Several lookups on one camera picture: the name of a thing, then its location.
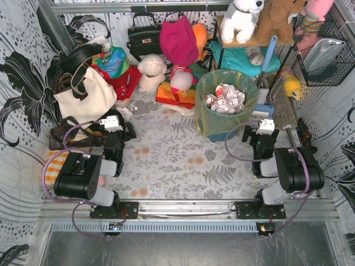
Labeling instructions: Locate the yellow trash bag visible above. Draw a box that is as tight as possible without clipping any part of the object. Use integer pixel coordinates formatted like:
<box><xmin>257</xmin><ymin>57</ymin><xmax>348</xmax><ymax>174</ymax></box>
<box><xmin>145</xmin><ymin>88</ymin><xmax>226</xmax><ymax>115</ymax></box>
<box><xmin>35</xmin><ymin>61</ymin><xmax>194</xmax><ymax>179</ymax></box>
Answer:
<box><xmin>195</xmin><ymin>69</ymin><xmax>258</xmax><ymax>137</ymax></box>

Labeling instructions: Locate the teal trash bin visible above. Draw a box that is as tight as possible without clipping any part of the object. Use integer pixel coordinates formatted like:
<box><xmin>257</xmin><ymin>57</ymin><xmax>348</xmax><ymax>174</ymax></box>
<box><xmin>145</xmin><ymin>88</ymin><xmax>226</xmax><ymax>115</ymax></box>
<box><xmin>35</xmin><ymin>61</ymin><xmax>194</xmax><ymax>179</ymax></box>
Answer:
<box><xmin>207</xmin><ymin>130</ymin><xmax>239</xmax><ymax>142</ymax></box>

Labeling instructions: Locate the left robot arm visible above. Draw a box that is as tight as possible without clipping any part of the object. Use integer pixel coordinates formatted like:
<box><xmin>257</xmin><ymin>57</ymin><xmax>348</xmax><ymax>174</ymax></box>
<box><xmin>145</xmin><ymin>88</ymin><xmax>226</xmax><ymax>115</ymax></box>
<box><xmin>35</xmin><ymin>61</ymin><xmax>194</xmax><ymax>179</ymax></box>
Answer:
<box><xmin>42</xmin><ymin>110</ymin><xmax>136</xmax><ymax>207</ymax></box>

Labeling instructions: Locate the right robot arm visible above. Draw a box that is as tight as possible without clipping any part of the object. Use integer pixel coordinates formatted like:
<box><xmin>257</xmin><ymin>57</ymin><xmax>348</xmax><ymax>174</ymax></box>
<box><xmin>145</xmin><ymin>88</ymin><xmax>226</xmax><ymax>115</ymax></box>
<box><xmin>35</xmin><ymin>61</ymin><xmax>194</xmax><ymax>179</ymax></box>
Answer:
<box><xmin>242</xmin><ymin>126</ymin><xmax>324</xmax><ymax>208</ymax></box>

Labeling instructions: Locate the cream canvas tote bag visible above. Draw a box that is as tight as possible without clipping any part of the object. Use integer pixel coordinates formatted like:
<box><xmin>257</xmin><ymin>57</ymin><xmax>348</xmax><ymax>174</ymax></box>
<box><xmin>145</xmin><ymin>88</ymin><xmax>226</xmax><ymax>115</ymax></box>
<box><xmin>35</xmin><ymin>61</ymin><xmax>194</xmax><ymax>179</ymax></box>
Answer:
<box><xmin>54</xmin><ymin>67</ymin><xmax>117</xmax><ymax>124</ymax></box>

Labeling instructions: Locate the crumpled paper trash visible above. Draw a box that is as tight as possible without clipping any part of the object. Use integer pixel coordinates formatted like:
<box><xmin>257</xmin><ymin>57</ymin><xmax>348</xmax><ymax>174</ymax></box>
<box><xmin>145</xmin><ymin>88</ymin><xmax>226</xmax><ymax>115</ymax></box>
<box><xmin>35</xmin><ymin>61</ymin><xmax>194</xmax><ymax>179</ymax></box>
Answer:
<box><xmin>203</xmin><ymin>84</ymin><xmax>245</xmax><ymax>115</ymax></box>

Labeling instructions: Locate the magenta cloth bag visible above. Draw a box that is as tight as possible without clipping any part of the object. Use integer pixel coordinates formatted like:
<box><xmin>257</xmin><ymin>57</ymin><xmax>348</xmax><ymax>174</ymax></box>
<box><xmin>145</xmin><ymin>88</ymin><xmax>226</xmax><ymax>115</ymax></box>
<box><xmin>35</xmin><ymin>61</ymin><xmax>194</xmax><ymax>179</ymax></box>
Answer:
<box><xmin>160</xmin><ymin>15</ymin><xmax>199</xmax><ymax>67</ymax></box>

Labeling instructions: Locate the red cloth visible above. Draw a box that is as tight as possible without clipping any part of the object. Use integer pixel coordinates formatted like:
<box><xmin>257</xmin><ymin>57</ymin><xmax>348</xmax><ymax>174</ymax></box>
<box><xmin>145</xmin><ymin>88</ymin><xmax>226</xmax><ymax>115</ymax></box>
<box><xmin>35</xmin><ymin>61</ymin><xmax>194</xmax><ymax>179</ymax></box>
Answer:
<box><xmin>97</xmin><ymin>65</ymin><xmax>142</xmax><ymax>101</ymax></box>

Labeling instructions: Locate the brown patterned handbag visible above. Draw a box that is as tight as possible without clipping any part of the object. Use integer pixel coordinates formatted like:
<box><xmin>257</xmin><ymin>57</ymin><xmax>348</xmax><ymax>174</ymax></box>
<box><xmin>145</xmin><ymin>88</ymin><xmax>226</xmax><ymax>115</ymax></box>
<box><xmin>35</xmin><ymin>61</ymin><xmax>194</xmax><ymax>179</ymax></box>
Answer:
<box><xmin>48</xmin><ymin>116</ymin><xmax>105</xmax><ymax>151</ymax></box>

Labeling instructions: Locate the pink case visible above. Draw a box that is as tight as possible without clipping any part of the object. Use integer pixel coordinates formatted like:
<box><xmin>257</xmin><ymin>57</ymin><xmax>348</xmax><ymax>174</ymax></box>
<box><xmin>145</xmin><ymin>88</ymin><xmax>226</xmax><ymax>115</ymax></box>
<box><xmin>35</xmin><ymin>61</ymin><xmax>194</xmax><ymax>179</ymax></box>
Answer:
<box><xmin>98</xmin><ymin>176</ymin><xmax>107</xmax><ymax>186</ymax></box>

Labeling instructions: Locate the cream plush lamb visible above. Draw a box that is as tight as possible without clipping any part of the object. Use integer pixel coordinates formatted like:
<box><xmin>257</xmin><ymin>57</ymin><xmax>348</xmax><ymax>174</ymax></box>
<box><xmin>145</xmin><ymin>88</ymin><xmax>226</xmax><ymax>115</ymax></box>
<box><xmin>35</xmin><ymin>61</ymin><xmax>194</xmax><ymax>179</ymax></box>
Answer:
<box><xmin>138</xmin><ymin>54</ymin><xmax>167</xmax><ymax>93</ymax></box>

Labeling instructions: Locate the orange checkered cloth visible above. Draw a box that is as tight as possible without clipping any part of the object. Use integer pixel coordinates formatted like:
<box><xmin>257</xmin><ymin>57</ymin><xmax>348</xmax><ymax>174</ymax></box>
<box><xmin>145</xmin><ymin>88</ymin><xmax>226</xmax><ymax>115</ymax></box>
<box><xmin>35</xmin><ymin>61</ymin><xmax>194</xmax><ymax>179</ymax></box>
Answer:
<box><xmin>45</xmin><ymin>151</ymin><xmax>69</xmax><ymax>187</ymax></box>

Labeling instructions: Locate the rainbow striped cloth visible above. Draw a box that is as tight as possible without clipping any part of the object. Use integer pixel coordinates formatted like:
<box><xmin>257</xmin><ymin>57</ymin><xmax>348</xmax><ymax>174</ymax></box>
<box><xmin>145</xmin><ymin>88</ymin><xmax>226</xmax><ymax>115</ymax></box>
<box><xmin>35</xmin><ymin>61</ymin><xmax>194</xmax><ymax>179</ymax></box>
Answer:
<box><xmin>155</xmin><ymin>82</ymin><xmax>196</xmax><ymax>109</ymax></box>

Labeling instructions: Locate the yellow plush duck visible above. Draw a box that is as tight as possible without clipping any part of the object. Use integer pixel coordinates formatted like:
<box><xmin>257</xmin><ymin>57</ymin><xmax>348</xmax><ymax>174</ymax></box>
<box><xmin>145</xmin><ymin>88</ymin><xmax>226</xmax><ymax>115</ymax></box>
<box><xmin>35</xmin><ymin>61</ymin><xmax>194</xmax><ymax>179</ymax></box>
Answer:
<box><xmin>281</xmin><ymin>67</ymin><xmax>302</xmax><ymax>100</ymax></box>

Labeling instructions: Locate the pink white plush doll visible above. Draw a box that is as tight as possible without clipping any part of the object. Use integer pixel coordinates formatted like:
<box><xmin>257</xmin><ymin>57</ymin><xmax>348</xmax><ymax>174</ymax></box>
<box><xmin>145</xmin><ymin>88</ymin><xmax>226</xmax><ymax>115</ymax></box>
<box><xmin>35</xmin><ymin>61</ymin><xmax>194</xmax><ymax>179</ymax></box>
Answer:
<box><xmin>170</xmin><ymin>64</ymin><xmax>197</xmax><ymax>93</ymax></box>

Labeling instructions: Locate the black leather handbag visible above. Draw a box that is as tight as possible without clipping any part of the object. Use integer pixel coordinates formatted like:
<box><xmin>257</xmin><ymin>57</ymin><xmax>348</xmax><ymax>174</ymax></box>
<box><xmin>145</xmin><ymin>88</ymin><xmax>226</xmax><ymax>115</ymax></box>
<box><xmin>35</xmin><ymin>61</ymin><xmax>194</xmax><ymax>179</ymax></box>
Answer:
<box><xmin>126</xmin><ymin>13</ymin><xmax>163</xmax><ymax>62</ymax></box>

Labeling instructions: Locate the teal cloth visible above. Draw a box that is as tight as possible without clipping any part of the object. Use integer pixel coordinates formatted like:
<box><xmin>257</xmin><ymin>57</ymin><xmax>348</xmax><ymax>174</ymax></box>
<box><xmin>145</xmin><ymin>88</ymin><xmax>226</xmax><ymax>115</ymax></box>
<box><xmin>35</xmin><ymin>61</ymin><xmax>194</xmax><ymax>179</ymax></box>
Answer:
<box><xmin>209</xmin><ymin>41</ymin><xmax>281</xmax><ymax>77</ymax></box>

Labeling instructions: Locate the silver foil pouch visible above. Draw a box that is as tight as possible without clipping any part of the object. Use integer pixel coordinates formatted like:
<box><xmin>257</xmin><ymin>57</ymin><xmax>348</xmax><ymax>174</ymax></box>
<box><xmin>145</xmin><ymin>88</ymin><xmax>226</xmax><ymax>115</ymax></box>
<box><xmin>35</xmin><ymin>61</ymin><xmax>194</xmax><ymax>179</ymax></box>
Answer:
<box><xmin>303</xmin><ymin>38</ymin><xmax>346</xmax><ymax>72</ymax></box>

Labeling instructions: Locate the orange plush toy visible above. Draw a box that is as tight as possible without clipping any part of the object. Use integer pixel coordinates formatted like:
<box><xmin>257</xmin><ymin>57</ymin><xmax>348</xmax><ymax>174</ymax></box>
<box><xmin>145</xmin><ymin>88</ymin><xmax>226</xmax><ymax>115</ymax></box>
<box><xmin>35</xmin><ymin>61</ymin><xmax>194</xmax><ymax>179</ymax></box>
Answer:
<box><xmin>192</xmin><ymin>24</ymin><xmax>207</xmax><ymax>61</ymax></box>

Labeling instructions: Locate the brown teddy bear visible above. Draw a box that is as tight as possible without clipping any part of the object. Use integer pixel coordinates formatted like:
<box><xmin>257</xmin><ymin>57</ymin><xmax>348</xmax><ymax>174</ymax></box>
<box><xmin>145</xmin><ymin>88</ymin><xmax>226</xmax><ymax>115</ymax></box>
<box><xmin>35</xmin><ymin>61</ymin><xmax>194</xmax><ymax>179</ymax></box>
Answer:
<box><xmin>255</xmin><ymin>0</ymin><xmax>308</xmax><ymax>44</ymax></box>

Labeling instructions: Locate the white plush dog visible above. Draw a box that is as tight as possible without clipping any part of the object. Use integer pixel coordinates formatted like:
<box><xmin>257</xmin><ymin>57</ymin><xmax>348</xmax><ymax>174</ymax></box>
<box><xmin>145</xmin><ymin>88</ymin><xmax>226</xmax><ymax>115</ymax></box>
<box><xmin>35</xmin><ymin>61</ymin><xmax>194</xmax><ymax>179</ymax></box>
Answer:
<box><xmin>220</xmin><ymin>0</ymin><xmax>265</xmax><ymax>44</ymax></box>

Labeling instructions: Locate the pink plush toy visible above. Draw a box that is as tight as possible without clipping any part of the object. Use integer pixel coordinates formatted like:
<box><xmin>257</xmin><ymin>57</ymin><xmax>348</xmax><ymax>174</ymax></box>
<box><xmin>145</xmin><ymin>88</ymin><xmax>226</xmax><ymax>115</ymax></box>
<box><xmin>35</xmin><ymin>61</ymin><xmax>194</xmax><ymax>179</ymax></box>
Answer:
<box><xmin>297</xmin><ymin>0</ymin><xmax>334</xmax><ymax>34</ymax></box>

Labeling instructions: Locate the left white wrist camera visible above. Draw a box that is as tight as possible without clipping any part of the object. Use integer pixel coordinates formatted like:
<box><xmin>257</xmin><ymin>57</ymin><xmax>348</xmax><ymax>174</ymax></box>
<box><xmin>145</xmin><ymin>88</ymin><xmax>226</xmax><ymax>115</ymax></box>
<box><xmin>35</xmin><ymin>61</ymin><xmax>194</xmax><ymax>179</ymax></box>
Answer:
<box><xmin>99</xmin><ymin>115</ymin><xmax>123</xmax><ymax>132</ymax></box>

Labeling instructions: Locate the blue handled mop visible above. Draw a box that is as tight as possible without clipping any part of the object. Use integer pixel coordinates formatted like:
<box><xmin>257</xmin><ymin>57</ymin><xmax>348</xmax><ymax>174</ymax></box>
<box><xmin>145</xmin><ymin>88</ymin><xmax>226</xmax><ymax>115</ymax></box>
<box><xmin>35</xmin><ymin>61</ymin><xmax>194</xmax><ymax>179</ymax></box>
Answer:
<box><xmin>251</xmin><ymin>35</ymin><xmax>278</xmax><ymax>119</ymax></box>

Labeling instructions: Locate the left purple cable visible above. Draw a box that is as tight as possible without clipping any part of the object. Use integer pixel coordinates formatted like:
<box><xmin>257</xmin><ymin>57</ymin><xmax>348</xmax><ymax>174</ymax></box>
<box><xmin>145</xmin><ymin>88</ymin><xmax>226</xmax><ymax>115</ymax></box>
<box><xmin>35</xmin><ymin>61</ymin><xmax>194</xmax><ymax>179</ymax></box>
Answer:
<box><xmin>41</xmin><ymin>119</ymin><xmax>111</xmax><ymax>239</ymax></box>

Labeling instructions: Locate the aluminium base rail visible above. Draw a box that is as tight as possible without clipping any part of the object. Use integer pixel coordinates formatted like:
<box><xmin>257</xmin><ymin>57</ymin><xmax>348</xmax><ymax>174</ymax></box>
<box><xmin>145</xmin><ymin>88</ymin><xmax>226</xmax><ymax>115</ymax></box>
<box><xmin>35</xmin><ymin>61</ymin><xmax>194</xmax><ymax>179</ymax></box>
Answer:
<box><xmin>39</xmin><ymin>199</ymin><xmax>339</xmax><ymax>222</ymax></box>

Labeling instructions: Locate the black wire basket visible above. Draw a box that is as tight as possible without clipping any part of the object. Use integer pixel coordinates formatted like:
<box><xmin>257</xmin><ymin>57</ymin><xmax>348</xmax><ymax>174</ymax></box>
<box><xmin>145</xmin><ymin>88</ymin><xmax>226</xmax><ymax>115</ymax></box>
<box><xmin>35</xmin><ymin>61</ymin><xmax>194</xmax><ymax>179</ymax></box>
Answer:
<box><xmin>293</xmin><ymin>13</ymin><xmax>354</xmax><ymax>87</ymax></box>

